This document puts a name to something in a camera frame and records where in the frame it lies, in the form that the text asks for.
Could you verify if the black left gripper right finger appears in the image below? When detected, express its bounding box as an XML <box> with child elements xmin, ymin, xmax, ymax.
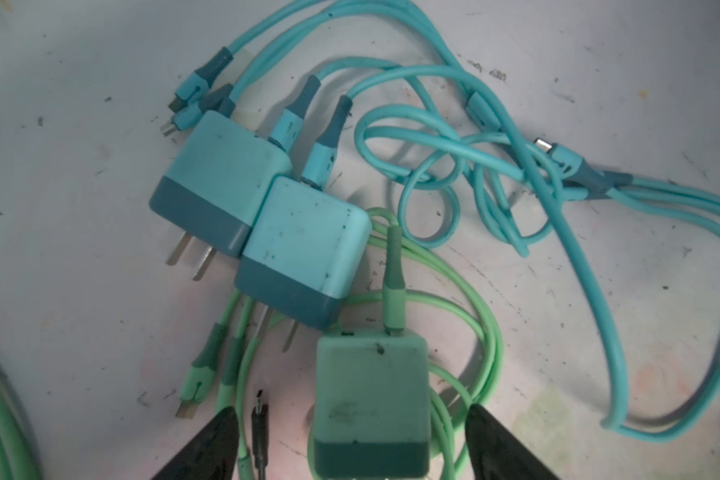
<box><xmin>465</xmin><ymin>403</ymin><xmax>558</xmax><ymax>480</ymax></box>

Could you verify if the light green coiled cable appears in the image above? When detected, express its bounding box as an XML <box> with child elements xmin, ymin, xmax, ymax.
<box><xmin>175</xmin><ymin>208</ymin><xmax>505</xmax><ymax>480</ymax></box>

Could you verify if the teal multi-head cable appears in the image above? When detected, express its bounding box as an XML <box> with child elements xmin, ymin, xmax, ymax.
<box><xmin>160</xmin><ymin>0</ymin><xmax>720</xmax><ymax>444</ymax></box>

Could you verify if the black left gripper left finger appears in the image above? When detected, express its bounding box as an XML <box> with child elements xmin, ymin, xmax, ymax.
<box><xmin>152</xmin><ymin>407</ymin><xmax>239</xmax><ymax>480</ymax></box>

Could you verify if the black USB cable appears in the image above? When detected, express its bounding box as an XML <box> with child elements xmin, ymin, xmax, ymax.
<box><xmin>250</xmin><ymin>389</ymin><xmax>271</xmax><ymax>480</ymax></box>

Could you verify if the light green charger adapter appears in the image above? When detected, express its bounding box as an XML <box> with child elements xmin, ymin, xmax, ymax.
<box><xmin>312</xmin><ymin>329</ymin><xmax>431</xmax><ymax>479</ymax></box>

